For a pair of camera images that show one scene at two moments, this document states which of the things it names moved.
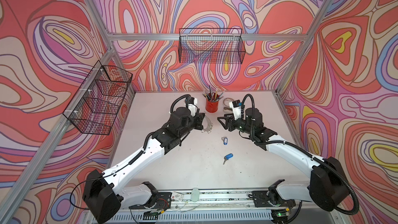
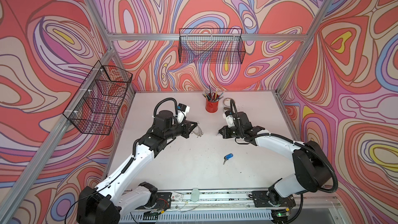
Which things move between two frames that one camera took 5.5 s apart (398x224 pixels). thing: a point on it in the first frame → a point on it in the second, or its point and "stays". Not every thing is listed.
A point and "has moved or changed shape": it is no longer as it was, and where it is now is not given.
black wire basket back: [211, 45] stays
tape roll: [226, 101] stays
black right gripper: [228, 121] → [226, 134]
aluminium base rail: [217, 206] stays
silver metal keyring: [209, 127] has moved or changed shape
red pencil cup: [211, 107] stays
